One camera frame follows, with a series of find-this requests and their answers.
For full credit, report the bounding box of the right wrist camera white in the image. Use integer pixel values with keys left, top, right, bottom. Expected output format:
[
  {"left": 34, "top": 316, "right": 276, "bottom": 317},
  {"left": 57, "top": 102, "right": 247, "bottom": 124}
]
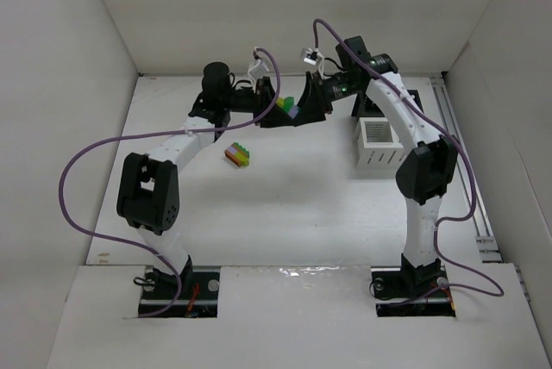
[{"left": 300, "top": 47, "right": 325, "bottom": 79}]

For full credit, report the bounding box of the white slotted container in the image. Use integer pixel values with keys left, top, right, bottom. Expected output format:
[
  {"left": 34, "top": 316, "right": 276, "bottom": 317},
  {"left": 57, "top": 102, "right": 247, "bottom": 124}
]
[{"left": 354, "top": 117, "right": 405, "bottom": 172}]

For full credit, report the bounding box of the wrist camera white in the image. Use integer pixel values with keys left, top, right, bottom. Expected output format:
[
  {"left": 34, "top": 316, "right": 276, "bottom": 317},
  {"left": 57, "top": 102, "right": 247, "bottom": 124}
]
[
  {"left": 300, "top": 47, "right": 325, "bottom": 79},
  {"left": 247, "top": 58, "right": 269, "bottom": 84}
]

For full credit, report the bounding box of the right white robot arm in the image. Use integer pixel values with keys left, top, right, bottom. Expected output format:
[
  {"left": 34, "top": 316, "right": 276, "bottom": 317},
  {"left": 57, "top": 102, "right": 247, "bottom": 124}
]
[{"left": 301, "top": 36, "right": 458, "bottom": 300}]

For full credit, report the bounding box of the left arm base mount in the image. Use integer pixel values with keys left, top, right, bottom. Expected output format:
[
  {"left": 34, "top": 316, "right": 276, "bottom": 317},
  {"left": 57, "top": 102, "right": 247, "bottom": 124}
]
[{"left": 133, "top": 269, "right": 221, "bottom": 318}]

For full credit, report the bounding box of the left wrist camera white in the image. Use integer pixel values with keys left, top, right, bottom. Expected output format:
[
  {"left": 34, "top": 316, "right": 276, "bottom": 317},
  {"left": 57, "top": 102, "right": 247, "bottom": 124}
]
[{"left": 247, "top": 58, "right": 269, "bottom": 84}]

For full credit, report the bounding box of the green lilac lego stack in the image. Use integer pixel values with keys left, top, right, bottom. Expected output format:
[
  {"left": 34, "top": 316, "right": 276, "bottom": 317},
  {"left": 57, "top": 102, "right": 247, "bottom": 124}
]
[{"left": 277, "top": 97, "right": 300, "bottom": 119}]

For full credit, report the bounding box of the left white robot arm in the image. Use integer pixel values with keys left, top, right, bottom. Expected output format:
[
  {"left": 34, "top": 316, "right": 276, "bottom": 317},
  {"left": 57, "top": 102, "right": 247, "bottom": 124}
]
[{"left": 116, "top": 56, "right": 282, "bottom": 288}]

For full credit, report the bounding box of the aluminium rail right side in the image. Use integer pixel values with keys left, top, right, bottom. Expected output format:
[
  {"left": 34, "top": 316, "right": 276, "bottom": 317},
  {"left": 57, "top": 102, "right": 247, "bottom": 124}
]
[{"left": 430, "top": 75, "right": 504, "bottom": 263}]

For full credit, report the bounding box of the orange green lego stack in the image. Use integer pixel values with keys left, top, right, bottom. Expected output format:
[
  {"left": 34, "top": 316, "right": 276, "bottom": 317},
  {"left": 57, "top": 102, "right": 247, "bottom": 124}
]
[{"left": 224, "top": 142, "right": 250, "bottom": 167}]

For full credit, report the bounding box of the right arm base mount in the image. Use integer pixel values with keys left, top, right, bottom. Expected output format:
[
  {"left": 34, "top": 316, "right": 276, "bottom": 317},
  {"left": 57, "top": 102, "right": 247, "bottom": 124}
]
[{"left": 368, "top": 267, "right": 456, "bottom": 318}]

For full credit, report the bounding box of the black slotted container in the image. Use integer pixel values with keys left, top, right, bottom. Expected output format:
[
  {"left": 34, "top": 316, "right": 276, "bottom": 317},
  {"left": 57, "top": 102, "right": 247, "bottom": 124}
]
[{"left": 351, "top": 90, "right": 423, "bottom": 119}]

